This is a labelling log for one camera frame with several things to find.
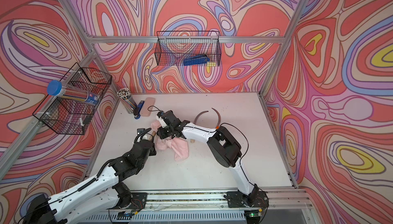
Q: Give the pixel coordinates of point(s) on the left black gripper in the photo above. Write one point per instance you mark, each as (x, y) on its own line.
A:
(153, 148)

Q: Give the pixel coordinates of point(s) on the pink rag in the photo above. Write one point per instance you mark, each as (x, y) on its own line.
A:
(177, 145)

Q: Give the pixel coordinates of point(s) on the blue tool in basket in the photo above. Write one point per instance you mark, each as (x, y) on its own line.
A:
(196, 60)

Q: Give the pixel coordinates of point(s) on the aluminium rail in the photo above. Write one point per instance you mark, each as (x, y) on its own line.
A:
(285, 206)

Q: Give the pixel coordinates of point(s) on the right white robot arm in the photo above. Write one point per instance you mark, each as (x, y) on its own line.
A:
(222, 144)

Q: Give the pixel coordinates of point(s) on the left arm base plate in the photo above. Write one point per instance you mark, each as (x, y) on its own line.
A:
(133, 200)

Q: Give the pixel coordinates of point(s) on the cup of pencils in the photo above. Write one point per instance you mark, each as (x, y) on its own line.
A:
(127, 100)

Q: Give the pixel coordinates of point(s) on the black wire basket back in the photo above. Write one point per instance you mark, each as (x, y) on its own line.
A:
(173, 47)

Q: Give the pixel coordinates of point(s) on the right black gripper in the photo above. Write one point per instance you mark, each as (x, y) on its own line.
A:
(161, 134)

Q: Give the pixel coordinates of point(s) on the yellow item in basket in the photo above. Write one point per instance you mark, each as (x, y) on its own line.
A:
(211, 64)

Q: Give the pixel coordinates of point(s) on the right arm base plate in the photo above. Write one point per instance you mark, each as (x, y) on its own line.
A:
(236, 199)

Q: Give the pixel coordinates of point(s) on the pink case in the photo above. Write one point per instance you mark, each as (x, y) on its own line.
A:
(148, 105)

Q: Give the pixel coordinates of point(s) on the blue stapler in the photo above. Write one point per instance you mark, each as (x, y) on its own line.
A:
(138, 109)

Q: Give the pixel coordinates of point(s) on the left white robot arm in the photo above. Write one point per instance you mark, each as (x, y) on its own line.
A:
(104, 190)

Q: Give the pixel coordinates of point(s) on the orange handled sickle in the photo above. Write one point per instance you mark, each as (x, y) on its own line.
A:
(219, 118)

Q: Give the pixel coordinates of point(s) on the black wire basket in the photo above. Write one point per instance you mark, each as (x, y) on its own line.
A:
(68, 117)
(173, 47)

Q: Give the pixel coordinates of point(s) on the clear tube blue cap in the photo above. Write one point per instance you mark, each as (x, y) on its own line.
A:
(65, 91)

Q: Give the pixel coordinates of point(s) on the black wire basket left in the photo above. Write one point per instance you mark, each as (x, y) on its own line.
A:
(68, 117)

